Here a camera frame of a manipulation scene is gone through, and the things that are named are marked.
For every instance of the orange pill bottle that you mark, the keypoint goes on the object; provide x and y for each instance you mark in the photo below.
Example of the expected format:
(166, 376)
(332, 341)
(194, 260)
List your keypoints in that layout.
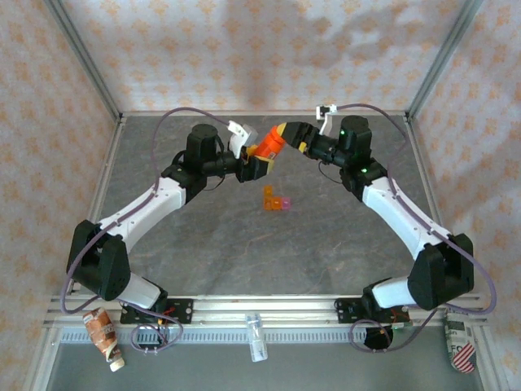
(270, 142)

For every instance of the small orange and pink blocks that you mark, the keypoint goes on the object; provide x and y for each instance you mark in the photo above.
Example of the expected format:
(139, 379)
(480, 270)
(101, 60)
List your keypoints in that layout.
(277, 202)

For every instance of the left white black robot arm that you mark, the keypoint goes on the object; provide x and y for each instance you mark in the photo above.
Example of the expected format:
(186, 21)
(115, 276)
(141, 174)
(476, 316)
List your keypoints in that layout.
(138, 212)

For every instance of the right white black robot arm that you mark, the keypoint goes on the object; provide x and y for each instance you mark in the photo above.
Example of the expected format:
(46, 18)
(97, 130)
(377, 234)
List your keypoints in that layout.
(399, 216)

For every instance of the orange patterned backdrop cloth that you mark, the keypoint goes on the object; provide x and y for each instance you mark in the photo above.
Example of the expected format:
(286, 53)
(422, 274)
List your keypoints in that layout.
(260, 49)

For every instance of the clear plastic bottle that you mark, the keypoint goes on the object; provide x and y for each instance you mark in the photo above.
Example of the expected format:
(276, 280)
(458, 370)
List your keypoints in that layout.
(256, 338)

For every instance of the brown drink bottle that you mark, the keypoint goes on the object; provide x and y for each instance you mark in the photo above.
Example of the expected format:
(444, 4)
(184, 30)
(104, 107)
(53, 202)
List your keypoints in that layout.
(102, 332)

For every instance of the flag print can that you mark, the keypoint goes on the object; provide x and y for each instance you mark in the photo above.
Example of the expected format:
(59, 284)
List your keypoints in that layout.
(462, 346)

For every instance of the aluminium frame rail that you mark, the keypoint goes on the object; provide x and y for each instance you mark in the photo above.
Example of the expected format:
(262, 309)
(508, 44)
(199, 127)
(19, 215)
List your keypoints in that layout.
(264, 112)
(109, 163)
(421, 163)

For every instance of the aluminium frame post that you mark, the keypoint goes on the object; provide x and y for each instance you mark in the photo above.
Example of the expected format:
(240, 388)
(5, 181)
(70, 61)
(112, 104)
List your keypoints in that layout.
(443, 57)
(87, 65)

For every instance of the wide aluminium base rail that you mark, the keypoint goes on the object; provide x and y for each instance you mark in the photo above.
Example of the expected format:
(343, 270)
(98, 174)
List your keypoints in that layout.
(264, 305)

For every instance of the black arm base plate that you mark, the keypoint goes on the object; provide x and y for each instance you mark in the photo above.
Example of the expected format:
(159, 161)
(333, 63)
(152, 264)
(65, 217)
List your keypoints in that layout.
(183, 311)
(346, 311)

